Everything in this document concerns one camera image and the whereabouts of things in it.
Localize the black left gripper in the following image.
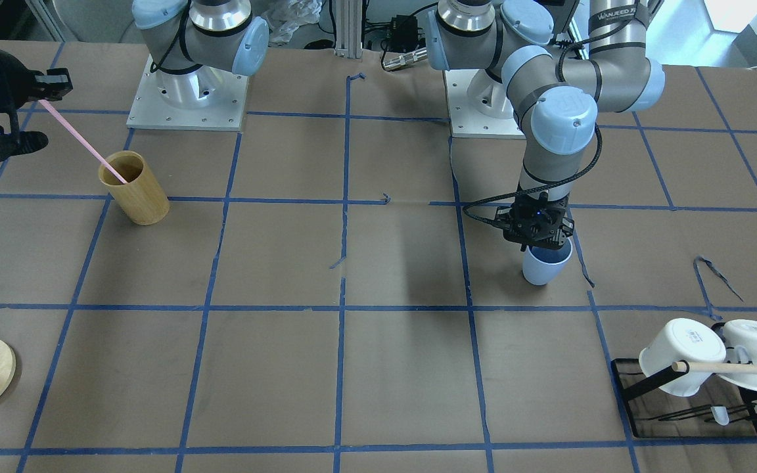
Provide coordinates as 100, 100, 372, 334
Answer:
495, 192, 574, 250

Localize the light blue plastic cup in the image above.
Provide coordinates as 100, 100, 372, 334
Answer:
522, 238, 574, 286

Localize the pink chopstick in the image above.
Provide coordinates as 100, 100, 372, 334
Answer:
38, 99, 128, 185

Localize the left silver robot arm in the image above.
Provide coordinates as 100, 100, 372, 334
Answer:
426, 1, 665, 250

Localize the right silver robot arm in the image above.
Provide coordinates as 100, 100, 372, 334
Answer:
0, 1, 269, 162

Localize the bamboo cylinder holder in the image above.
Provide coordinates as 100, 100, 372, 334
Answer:
97, 150, 170, 225

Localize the white mug near rack end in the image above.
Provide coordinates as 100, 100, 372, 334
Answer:
639, 318, 726, 376

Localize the wooden rack dowel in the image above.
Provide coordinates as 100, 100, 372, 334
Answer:
670, 360, 757, 375

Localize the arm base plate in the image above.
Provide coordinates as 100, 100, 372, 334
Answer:
444, 70, 525, 140
126, 56, 250, 132

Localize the aluminium frame post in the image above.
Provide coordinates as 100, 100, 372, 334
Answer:
329, 1, 366, 60

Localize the black wire mug rack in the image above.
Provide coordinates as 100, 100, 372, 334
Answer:
612, 323, 757, 438

